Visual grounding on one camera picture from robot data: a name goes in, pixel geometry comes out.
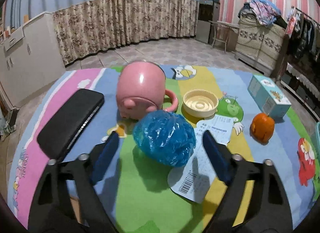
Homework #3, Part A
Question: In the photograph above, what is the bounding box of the small metal folding table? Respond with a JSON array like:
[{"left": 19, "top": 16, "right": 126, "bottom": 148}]
[{"left": 210, "top": 21, "right": 240, "bottom": 53}]

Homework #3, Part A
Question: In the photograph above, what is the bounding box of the teal tissue box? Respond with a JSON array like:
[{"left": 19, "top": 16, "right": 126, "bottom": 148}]
[{"left": 248, "top": 75, "right": 291, "bottom": 120}]

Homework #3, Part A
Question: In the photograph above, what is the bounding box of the white paper booklet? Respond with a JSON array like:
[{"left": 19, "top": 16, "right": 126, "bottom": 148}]
[{"left": 167, "top": 115, "right": 234, "bottom": 203}]

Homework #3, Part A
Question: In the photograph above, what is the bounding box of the pile of colourful clothes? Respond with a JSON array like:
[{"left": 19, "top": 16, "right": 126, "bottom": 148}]
[{"left": 238, "top": 0, "right": 287, "bottom": 28}]

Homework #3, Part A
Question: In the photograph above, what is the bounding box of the orange tangerine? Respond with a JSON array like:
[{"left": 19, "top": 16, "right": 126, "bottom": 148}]
[{"left": 250, "top": 113, "right": 275, "bottom": 143}]

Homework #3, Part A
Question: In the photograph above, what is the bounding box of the pink pig mug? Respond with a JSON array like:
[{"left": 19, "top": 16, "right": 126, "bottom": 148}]
[{"left": 116, "top": 61, "right": 179, "bottom": 120}]

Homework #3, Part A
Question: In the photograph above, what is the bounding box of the white storage cabinet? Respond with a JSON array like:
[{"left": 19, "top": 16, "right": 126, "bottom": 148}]
[{"left": 1, "top": 12, "right": 66, "bottom": 108}]

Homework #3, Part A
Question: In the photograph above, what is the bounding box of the blue plastic bag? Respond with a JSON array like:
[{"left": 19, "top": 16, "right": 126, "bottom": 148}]
[{"left": 132, "top": 110, "right": 196, "bottom": 167}]

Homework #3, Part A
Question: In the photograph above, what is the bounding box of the colourful cartoon play mat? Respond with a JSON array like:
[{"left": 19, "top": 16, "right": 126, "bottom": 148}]
[{"left": 8, "top": 67, "right": 319, "bottom": 232}]

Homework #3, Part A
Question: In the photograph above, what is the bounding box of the low shelf with lace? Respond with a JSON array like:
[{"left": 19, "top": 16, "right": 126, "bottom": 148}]
[{"left": 281, "top": 63, "right": 319, "bottom": 119}]

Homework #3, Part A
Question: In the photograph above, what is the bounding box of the covered cabinet with cloth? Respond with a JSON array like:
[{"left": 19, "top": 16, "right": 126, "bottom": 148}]
[{"left": 235, "top": 14, "right": 285, "bottom": 76}]

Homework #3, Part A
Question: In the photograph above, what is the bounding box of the teal plastic basket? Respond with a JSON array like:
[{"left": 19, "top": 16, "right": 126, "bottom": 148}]
[{"left": 315, "top": 122, "right": 320, "bottom": 156}]

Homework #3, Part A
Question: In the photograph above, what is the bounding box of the black rectangular case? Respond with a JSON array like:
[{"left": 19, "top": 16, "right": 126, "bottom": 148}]
[{"left": 37, "top": 89, "right": 105, "bottom": 161}]

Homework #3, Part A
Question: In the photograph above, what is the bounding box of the cream round lid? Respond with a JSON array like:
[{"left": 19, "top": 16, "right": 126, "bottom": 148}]
[{"left": 183, "top": 89, "right": 219, "bottom": 119}]

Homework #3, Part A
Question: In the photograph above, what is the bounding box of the blue and floral curtain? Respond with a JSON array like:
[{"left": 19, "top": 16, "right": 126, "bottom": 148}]
[{"left": 3, "top": 0, "right": 199, "bottom": 65}]

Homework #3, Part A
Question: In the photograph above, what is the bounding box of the clothes rack with garments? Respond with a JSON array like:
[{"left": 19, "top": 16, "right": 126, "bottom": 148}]
[{"left": 274, "top": 6, "right": 320, "bottom": 81}]

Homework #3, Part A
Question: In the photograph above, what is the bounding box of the grey water dispenser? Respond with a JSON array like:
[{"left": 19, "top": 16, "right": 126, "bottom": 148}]
[{"left": 195, "top": 0, "right": 220, "bottom": 44}]

